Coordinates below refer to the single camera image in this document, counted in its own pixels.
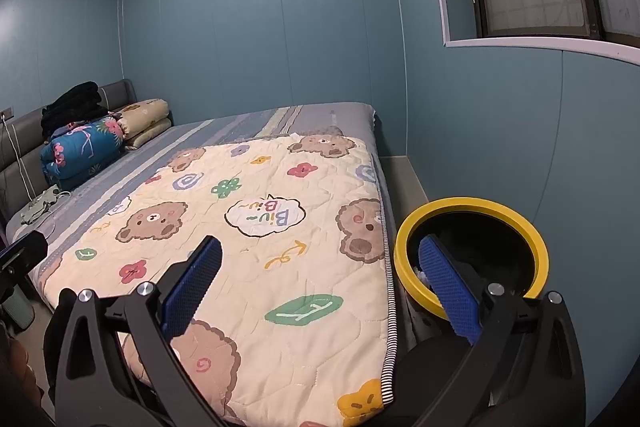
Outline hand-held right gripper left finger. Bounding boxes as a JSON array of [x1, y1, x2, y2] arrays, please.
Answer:
[[54, 234, 226, 427]]

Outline beige bear-print folded quilt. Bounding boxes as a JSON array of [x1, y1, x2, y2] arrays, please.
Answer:
[[116, 99, 173, 152]]

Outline white charging cable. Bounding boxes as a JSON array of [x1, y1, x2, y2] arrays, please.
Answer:
[[0, 117, 71, 238]]

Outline striped grey bed sheet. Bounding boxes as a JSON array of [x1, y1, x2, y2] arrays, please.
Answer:
[[5, 103, 378, 298]]

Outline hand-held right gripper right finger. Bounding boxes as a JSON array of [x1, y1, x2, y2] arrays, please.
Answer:
[[415, 234, 586, 427]]

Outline yellow-rimmed black trash bin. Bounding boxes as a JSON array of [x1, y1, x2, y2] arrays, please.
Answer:
[[394, 197, 550, 427]]

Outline cream bear-print blanket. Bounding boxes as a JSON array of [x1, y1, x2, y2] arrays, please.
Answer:
[[37, 134, 396, 427]]

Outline blue floral folded quilt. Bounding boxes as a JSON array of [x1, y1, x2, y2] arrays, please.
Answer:
[[40, 117, 126, 192]]

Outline pale green cloth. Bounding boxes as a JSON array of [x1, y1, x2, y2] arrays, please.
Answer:
[[20, 189, 58, 224]]

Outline person's left hand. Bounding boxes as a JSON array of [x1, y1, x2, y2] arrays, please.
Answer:
[[0, 338, 45, 414]]

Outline black folded clothes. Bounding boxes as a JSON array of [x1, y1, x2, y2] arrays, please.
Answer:
[[41, 82, 111, 142]]

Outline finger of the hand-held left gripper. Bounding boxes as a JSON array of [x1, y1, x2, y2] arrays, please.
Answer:
[[0, 231, 49, 277]]

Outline grey padded bed headboard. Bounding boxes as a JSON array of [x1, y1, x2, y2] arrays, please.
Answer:
[[0, 79, 138, 228]]

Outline grey ribbed basket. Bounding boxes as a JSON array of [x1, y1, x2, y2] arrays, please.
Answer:
[[2, 289, 37, 331]]

